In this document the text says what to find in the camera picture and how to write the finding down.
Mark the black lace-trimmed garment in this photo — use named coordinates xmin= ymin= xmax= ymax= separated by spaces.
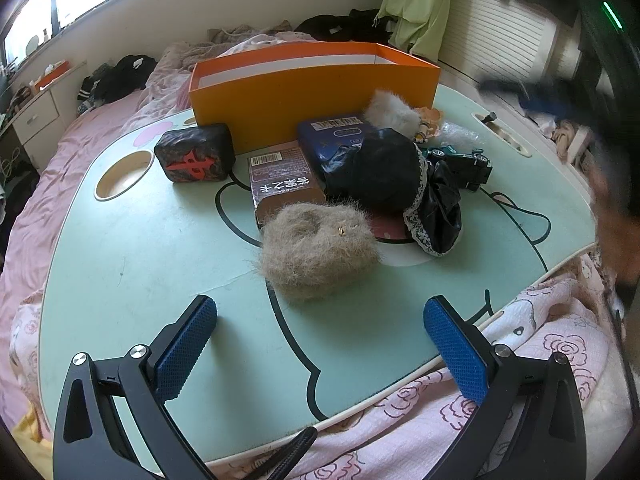
xmin=320 ymin=127 xmax=463 ymax=258

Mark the orange tissue box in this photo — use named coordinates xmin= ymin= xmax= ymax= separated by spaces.
xmin=34 ymin=60 xmax=71 ymax=92

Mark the black clothes pile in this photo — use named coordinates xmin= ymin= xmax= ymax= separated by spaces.
xmin=295 ymin=9 xmax=396 ymax=43
xmin=77 ymin=54 xmax=158 ymax=111

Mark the orange cardboard box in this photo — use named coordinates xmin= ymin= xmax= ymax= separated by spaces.
xmin=188 ymin=42 xmax=442 ymax=156

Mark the crumpled beige cloth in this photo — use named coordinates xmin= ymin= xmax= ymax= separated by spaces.
xmin=207 ymin=20 xmax=293 ymax=46

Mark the white nightstand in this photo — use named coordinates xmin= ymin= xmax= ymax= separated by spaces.
xmin=10 ymin=62 xmax=88 ymax=161

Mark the dark green toy car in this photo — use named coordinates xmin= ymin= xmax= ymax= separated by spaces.
xmin=420 ymin=144 xmax=493 ymax=192

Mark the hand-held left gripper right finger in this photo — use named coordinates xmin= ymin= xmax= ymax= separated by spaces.
xmin=422 ymin=295 xmax=588 ymax=480

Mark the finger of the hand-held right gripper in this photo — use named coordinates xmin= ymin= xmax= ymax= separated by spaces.
xmin=477 ymin=77 xmax=593 ymax=116

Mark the black block with red mark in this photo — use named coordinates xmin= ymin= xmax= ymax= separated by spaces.
xmin=154 ymin=122 xmax=236 ymax=183

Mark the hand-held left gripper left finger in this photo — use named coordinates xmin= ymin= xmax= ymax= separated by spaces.
xmin=52 ymin=295 xmax=218 ymax=480

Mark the pink floral blanket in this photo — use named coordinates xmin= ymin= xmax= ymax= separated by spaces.
xmin=7 ymin=30 xmax=636 ymax=480

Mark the clear plastic wrap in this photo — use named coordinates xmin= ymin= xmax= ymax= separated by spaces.
xmin=440 ymin=121 xmax=481 ymax=148

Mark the small peach doll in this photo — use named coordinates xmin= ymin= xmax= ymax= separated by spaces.
xmin=412 ymin=106 xmax=446 ymax=141

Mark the scattered clothes heap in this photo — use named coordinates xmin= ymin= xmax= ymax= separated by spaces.
xmin=520 ymin=95 xmax=596 ymax=161

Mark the light green hanging garment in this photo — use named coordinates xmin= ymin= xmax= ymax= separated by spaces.
xmin=377 ymin=0 xmax=453 ymax=61

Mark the white furry ball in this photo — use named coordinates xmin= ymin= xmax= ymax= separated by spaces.
xmin=362 ymin=89 xmax=423 ymax=138

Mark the white slatted cabinet door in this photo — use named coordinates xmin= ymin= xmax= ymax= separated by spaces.
xmin=440 ymin=0 xmax=586 ymax=106

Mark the black cable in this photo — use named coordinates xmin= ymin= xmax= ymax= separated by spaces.
xmin=235 ymin=427 xmax=318 ymax=480

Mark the pink bed sheet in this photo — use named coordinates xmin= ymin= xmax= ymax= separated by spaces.
xmin=0 ymin=90 xmax=166 ymax=431

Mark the yellow cloth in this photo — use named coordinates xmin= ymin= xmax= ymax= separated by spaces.
xmin=12 ymin=405 xmax=51 ymax=441

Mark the brown printed carton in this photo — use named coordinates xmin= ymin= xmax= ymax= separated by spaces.
xmin=247 ymin=147 xmax=328 ymax=228

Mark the dark blue carton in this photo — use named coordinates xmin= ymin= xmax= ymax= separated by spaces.
xmin=296 ymin=112 xmax=381 ymax=186

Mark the mint green cartoon lap desktop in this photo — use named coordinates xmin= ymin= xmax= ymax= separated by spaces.
xmin=37 ymin=80 xmax=601 ymax=466

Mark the beige furry pouch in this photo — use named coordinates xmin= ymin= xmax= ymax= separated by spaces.
xmin=255 ymin=200 xmax=383 ymax=303

